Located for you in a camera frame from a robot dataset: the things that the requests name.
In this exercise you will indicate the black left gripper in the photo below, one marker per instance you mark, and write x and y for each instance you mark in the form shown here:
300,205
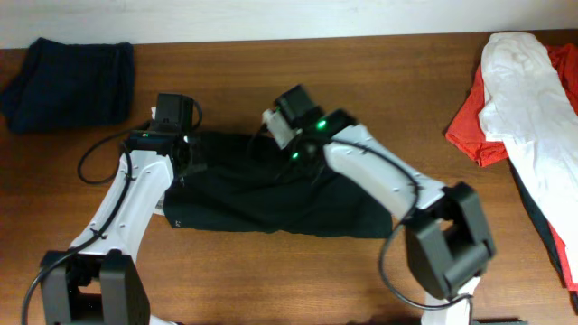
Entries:
191,159

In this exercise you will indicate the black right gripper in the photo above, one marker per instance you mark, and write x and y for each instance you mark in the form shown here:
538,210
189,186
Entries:
284,161

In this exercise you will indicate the black shorts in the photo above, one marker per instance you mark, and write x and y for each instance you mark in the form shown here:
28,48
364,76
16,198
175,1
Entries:
237,183

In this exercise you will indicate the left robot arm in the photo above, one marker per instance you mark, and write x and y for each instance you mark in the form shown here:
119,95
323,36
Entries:
95,281

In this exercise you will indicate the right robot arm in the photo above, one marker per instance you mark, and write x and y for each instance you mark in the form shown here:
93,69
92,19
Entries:
447,235

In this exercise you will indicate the folded navy blue garment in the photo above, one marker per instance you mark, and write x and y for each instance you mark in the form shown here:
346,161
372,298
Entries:
65,86

